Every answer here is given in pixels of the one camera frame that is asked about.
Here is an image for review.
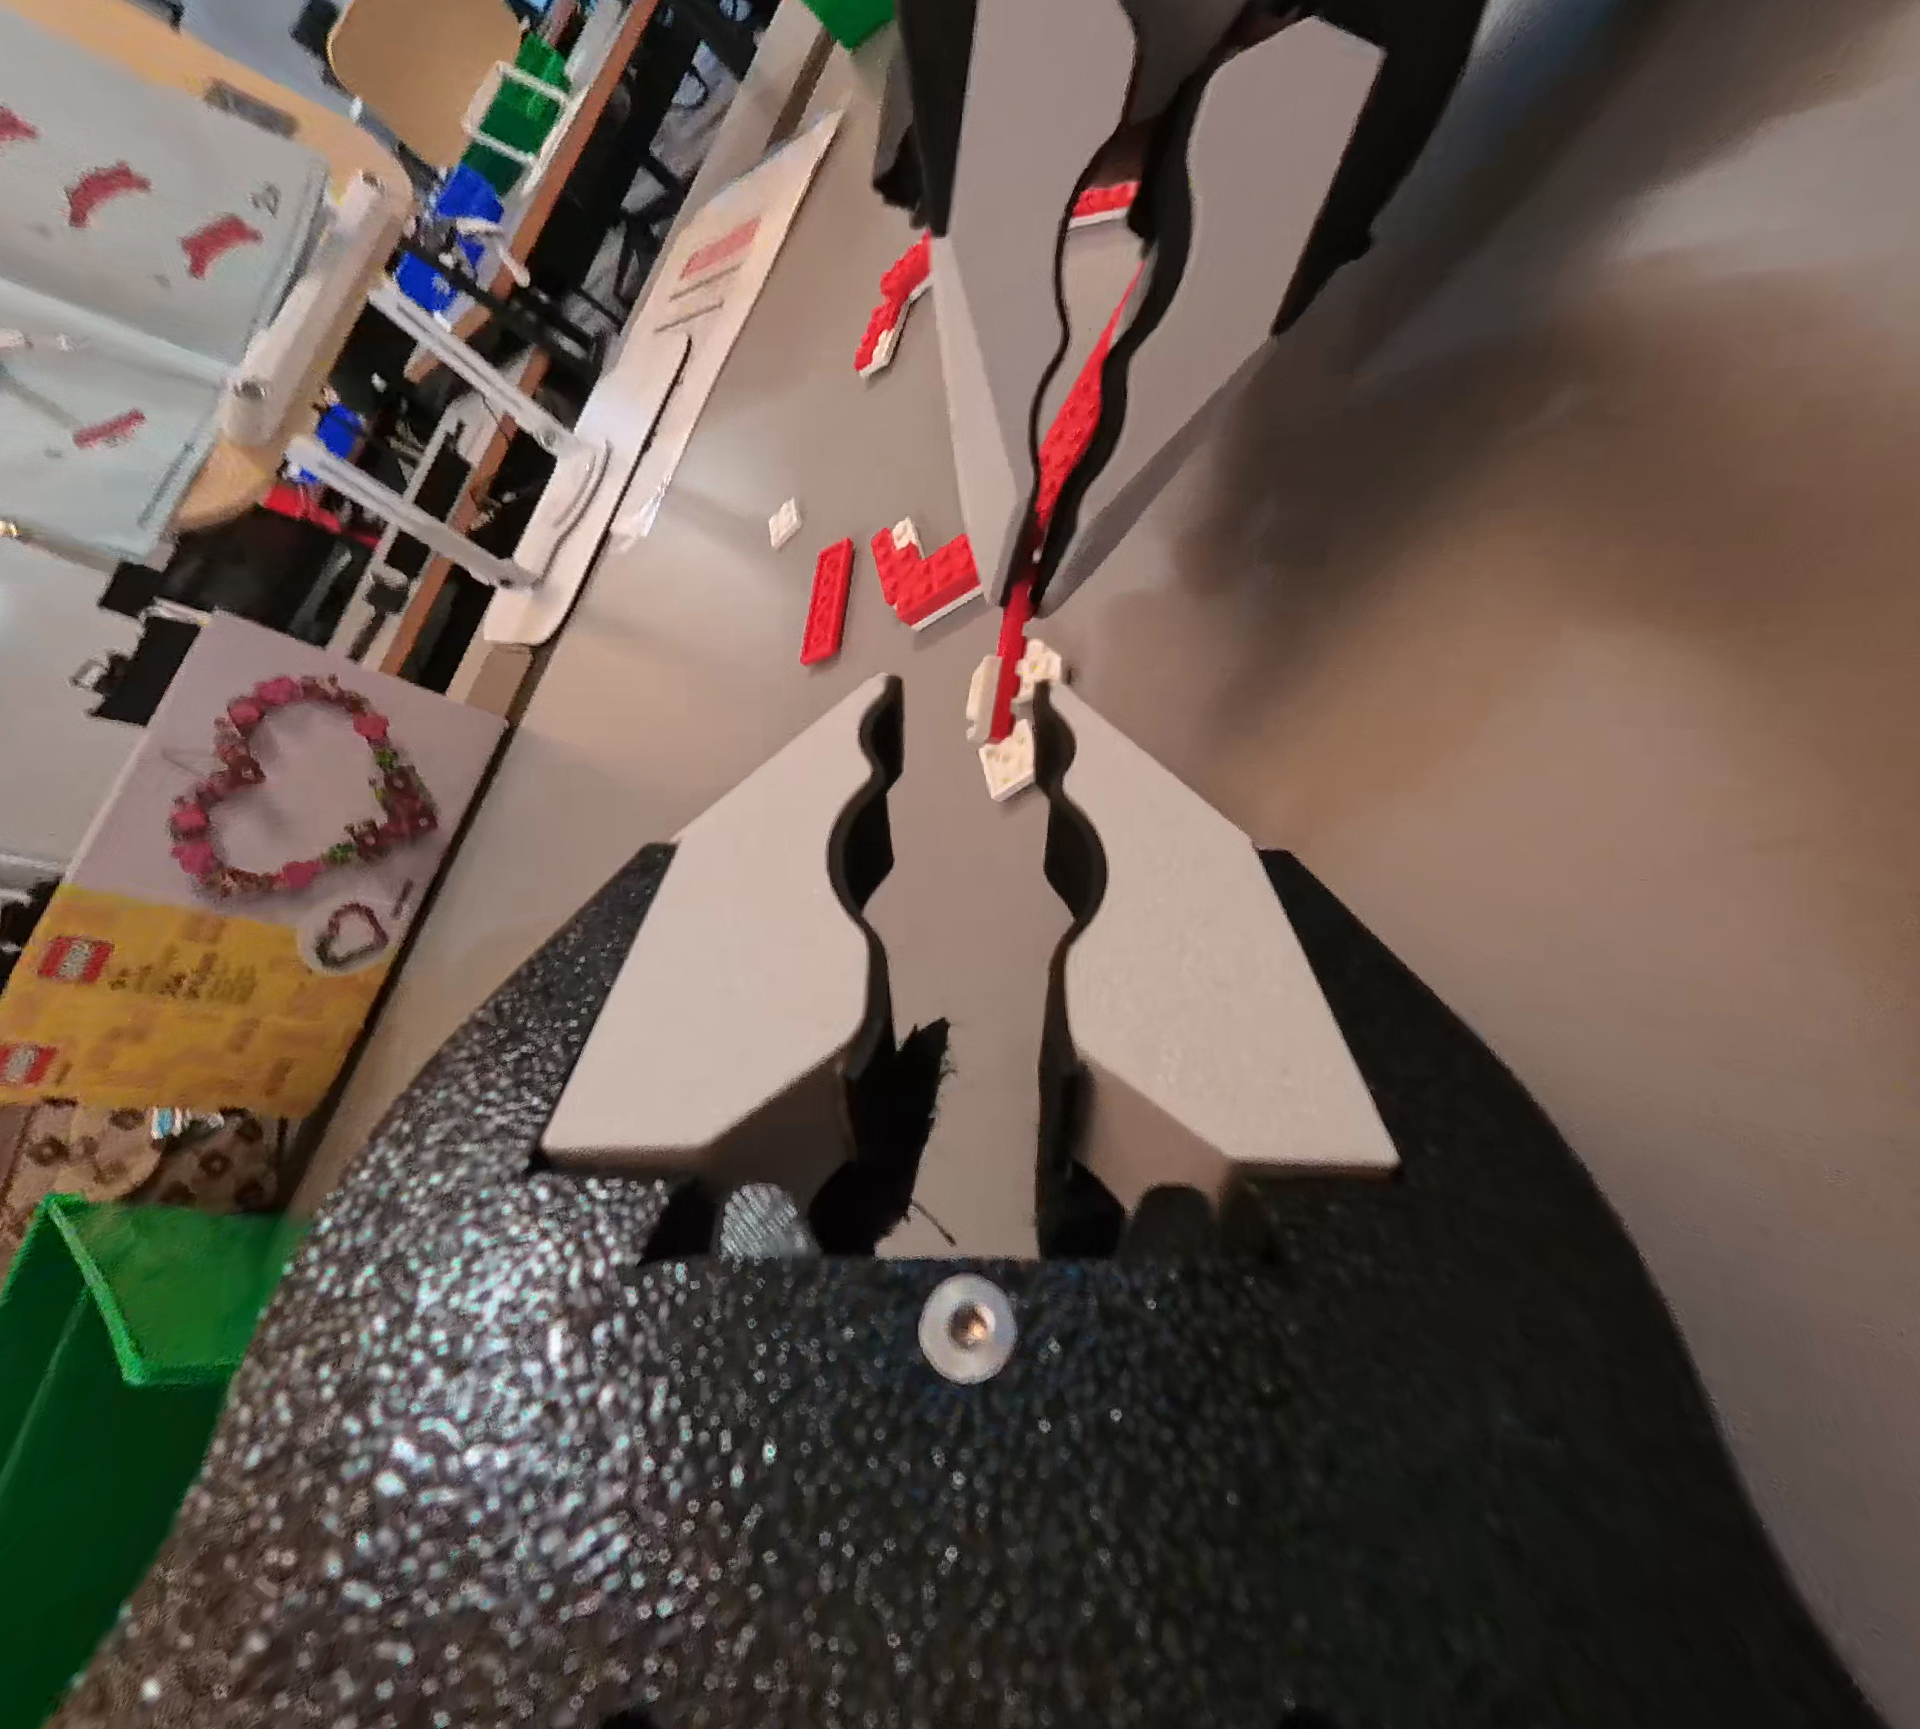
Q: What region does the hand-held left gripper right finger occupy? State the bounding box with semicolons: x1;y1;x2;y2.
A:
1031;676;1403;1202

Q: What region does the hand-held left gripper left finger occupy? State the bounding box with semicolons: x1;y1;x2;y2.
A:
536;671;910;1191

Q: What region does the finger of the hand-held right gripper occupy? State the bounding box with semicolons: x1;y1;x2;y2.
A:
1031;16;1387;620
930;0;1142;608

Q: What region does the wide red lego plate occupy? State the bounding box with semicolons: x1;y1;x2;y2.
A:
1031;259;1153;560

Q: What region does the thin red lego plate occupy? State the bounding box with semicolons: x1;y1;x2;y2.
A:
994;544;1047;699

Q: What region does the red and white lego assembly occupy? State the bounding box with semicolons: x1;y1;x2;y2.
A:
851;232;936;379

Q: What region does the short red lego plate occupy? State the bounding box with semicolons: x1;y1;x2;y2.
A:
797;539;857;668

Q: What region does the red angled lego piece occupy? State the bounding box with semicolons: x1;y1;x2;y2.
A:
870;516;984;632

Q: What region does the lego set box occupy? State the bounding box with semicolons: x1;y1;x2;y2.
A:
0;610;511;1117

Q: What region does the white instruction sheet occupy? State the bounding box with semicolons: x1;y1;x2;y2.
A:
605;109;846;547

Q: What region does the white metal stand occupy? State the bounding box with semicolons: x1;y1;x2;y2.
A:
224;168;692;651

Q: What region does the small green shelf bin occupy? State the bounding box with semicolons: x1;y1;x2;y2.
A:
456;34;571;186

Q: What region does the wooden chair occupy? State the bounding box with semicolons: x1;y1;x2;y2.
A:
325;0;528;171

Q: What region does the brown patterned bag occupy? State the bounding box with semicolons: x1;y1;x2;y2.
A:
0;1099;288;1259

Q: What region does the pale sheet with red pieces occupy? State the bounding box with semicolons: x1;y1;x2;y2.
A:
0;5;331;560

